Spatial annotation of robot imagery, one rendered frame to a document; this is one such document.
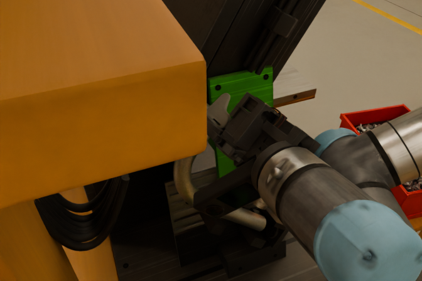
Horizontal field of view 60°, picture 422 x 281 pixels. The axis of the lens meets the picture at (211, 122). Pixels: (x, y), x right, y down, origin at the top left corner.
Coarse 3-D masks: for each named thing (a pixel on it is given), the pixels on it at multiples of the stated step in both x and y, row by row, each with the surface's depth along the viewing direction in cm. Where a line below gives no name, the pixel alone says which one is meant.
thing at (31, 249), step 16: (16, 208) 31; (32, 208) 37; (0, 224) 26; (16, 224) 30; (32, 224) 35; (0, 240) 26; (16, 240) 29; (32, 240) 34; (48, 240) 41; (0, 256) 25; (16, 256) 28; (32, 256) 33; (48, 256) 39; (64, 256) 47; (0, 272) 26; (16, 272) 27; (32, 272) 31; (48, 272) 37; (64, 272) 45
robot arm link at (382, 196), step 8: (368, 192) 40; (376, 192) 40; (384, 192) 40; (376, 200) 39; (384, 200) 39; (392, 200) 40; (392, 208) 38; (400, 208) 39; (400, 216) 38; (408, 224) 37; (416, 280) 33
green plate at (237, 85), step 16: (208, 80) 58; (224, 80) 59; (240, 80) 60; (256, 80) 61; (272, 80) 62; (208, 96) 60; (240, 96) 61; (256, 96) 62; (272, 96) 63; (224, 160) 65
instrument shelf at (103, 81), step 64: (0, 0) 14; (64, 0) 14; (128, 0) 14; (0, 64) 10; (64, 64) 10; (128, 64) 10; (192, 64) 10; (0, 128) 9; (64, 128) 10; (128, 128) 11; (192, 128) 12; (0, 192) 11
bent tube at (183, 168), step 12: (192, 156) 58; (180, 168) 58; (180, 180) 59; (180, 192) 60; (192, 192) 61; (192, 204) 62; (228, 216) 65; (240, 216) 66; (252, 216) 68; (252, 228) 69
